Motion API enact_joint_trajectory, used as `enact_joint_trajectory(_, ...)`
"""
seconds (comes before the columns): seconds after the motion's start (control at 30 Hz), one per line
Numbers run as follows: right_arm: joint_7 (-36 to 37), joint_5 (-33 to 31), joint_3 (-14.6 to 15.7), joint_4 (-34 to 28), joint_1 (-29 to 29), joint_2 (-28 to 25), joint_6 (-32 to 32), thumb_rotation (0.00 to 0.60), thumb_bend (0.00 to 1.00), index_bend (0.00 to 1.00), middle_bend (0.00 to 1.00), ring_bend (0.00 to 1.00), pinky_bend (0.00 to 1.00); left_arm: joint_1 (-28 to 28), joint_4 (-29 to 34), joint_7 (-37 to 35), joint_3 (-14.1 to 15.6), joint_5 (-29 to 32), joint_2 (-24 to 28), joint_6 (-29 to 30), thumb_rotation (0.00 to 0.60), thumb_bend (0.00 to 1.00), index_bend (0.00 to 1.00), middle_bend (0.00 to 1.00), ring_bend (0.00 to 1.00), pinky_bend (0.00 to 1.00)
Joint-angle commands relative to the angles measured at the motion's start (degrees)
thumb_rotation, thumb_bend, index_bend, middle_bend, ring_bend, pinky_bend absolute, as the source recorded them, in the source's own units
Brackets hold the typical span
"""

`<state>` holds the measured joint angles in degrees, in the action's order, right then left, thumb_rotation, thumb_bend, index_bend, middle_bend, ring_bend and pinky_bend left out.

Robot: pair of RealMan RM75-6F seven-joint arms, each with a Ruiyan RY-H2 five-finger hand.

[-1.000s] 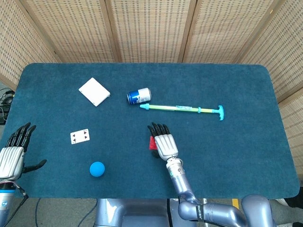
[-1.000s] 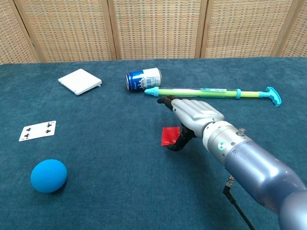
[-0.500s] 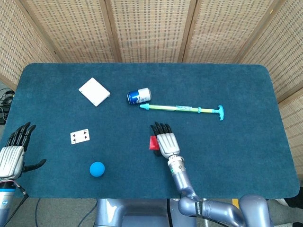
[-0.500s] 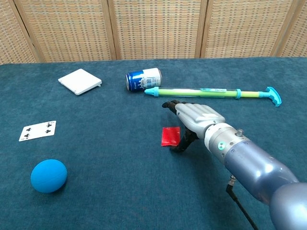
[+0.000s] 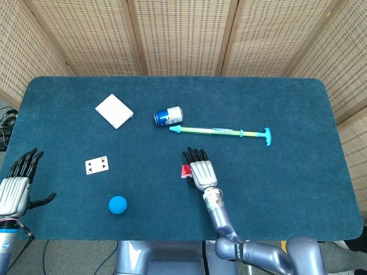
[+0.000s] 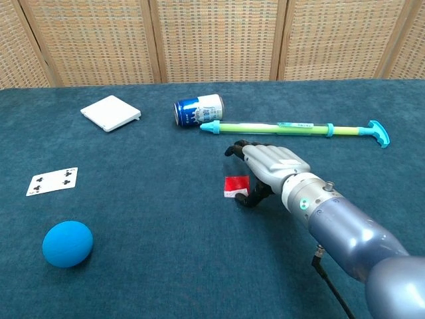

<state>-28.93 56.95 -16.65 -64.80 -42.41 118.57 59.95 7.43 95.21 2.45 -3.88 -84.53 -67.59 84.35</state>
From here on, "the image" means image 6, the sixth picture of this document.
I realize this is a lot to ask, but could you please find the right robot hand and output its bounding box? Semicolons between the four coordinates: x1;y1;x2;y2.
224;139;312;207

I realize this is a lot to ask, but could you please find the green and teal water pump toy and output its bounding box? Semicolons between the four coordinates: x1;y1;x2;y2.
199;120;391;149

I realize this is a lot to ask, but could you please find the blue and white drink can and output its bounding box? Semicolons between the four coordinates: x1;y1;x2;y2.
173;94;225;128

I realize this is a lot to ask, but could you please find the teal carpet table cover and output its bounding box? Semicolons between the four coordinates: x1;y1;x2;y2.
0;78;425;319

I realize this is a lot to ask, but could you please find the woven rattan folding screen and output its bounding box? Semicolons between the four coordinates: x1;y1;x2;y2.
0;0;425;90

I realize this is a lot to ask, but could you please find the white square plastic box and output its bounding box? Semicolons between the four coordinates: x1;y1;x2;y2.
80;95;142;133

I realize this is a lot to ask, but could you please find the four of clubs playing card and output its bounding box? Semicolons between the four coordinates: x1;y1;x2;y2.
25;167;79;197

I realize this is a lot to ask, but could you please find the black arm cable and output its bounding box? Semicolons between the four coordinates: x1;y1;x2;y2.
311;245;356;319

